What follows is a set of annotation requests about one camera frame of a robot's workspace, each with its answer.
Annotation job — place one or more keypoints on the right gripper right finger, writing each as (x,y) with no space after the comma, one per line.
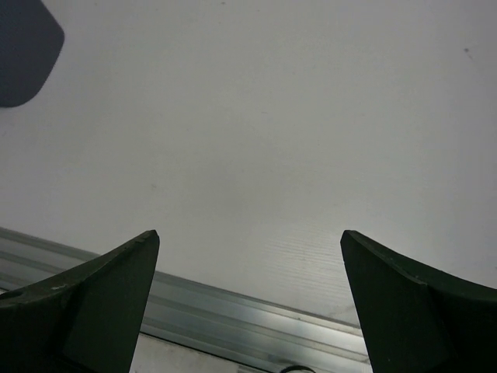
(415,318)

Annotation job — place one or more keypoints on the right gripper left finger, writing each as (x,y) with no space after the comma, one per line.
(86,319)

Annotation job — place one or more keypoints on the grey mesh waste bin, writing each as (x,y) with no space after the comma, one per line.
(31,42)

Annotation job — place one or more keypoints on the aluminium rail frame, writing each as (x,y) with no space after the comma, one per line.
(258,335)

